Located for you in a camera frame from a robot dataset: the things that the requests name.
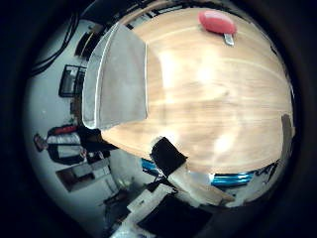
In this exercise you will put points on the red oval toy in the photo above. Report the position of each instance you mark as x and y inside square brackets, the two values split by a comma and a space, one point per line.
[216, 22]

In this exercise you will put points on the grey fabric container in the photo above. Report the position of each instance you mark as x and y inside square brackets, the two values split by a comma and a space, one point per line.
[119, 79]

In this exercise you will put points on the brown open box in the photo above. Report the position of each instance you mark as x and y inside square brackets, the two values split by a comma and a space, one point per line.
[82, 175]

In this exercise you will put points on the red black white equipment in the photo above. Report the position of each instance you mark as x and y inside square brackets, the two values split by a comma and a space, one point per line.
[64, 140]

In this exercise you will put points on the blue metal rail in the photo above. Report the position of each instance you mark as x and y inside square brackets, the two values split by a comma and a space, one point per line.
[231, 179]

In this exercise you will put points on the black rectangular frame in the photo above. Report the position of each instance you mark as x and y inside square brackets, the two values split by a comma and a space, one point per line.
[70, 81]

